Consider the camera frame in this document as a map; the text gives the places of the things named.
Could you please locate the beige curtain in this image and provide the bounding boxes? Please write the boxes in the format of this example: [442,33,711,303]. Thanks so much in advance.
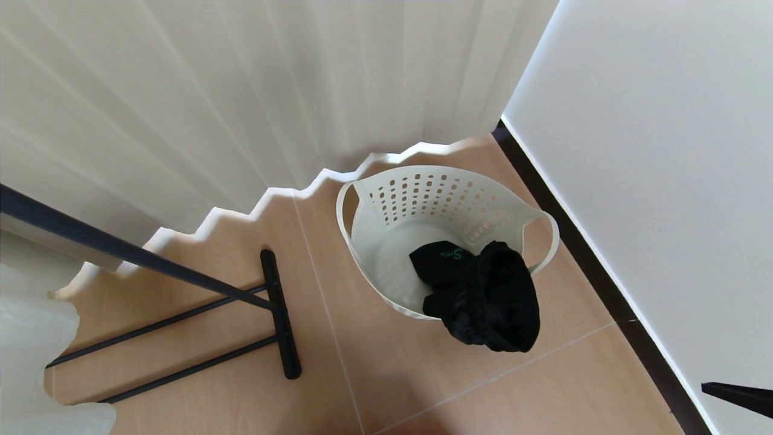
[0,0,560,292]

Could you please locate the white printed t-shirt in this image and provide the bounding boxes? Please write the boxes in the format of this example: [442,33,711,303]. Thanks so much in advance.
[0,262,117,435]

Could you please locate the black garment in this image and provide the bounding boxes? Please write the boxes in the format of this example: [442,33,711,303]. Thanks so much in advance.
[408,239,542,355]

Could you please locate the black clothes rack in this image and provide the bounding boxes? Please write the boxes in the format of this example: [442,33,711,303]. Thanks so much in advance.
[0,183,303,405]

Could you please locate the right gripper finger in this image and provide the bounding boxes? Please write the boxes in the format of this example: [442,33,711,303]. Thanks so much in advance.
[701,381,773,419]

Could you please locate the white laundry basket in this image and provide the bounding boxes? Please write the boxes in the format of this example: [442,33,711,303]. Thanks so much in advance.
[336,164,561,321]

